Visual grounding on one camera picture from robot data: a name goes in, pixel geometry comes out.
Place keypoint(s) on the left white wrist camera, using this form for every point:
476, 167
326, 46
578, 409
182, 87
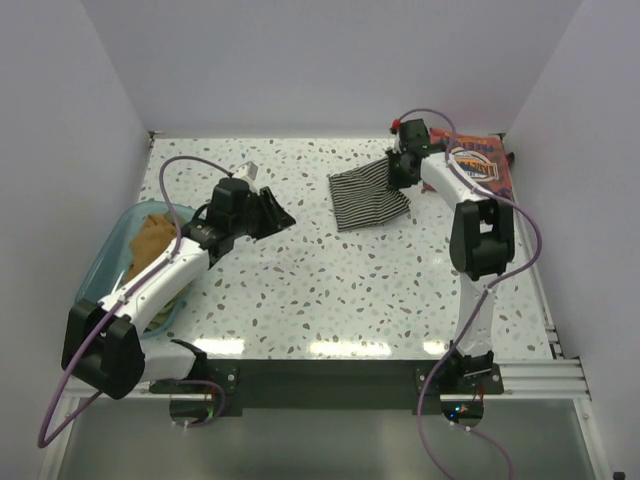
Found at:
248, 173

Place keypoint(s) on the teal plastic basket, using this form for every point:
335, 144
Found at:
113, 260

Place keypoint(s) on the red tank top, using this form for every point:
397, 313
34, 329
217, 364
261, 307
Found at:
485, 161

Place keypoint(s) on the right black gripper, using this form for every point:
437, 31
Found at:
394, 181

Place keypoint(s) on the mustard yellow tank top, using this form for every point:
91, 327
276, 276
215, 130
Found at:
153, 238

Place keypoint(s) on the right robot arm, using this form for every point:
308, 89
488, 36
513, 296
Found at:
481, 246

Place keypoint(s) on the aluminium frame rail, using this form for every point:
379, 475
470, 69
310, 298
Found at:
529, 349

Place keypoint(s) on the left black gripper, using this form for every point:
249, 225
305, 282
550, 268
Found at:
275, 217

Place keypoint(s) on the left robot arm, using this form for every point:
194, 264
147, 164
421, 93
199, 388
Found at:
105, 345

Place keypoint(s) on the black white striped tank top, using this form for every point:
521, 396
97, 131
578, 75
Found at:
362, 197

